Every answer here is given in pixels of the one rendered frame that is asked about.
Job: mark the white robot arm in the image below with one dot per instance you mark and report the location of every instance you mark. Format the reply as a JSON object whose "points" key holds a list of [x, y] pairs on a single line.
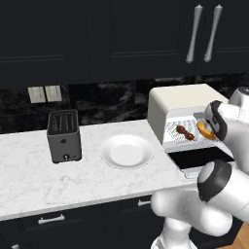
{"points": [[191, 210]]}

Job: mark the silver toaster oven rack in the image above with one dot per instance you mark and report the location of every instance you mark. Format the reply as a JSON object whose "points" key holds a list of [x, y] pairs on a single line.
{"points": [[173, 133]]}

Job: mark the white toaster oven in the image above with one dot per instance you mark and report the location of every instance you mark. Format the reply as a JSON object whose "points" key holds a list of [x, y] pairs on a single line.
{"points": [[178, 99]]}

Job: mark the brown kebab skewer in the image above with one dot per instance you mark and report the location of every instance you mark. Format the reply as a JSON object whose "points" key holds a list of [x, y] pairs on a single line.
{"points": [[184, 132]]}

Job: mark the dark grey toaster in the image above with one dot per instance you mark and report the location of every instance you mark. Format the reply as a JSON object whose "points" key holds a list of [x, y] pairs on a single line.
{"points": [[63, 136]]}

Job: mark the black glass toaster oven door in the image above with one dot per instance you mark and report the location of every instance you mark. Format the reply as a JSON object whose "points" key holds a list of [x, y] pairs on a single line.
{"points": [[194, 158]]}

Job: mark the white round plate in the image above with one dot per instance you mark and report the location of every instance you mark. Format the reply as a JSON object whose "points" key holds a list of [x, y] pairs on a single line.
{"points": [[126, 151]]}

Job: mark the black drawer front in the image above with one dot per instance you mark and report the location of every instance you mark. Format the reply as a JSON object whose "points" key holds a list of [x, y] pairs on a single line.
{"points": [[74, 219], [128, 205]]}

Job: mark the white wall switch plate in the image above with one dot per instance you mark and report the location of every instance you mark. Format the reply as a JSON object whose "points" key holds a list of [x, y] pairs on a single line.
{"points": [[53, 93], [36, 94]]}

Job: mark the black wall cupboard door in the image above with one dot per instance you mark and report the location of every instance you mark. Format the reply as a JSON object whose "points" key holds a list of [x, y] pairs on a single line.
{"points": [[42, 39], [142, 35], [235, 32]]}

